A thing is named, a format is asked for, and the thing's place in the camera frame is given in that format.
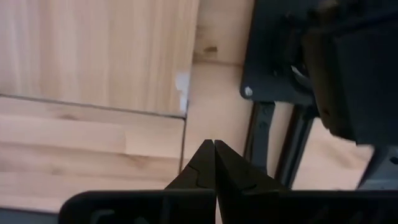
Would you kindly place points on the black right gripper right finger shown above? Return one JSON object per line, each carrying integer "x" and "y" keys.
{"x": 280, "y": 208}

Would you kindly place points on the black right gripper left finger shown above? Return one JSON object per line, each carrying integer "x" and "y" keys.
{"x": 140, "y": 208}

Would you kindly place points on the wooden shelf with black frame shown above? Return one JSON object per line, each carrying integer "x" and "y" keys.
{"x": 93, "y": 46}

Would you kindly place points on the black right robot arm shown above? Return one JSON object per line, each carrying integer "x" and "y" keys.
{"x": 357, "y": 77}

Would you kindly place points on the black aluminium table frame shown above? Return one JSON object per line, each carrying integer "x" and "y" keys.
{"x": 261, "y": 133}

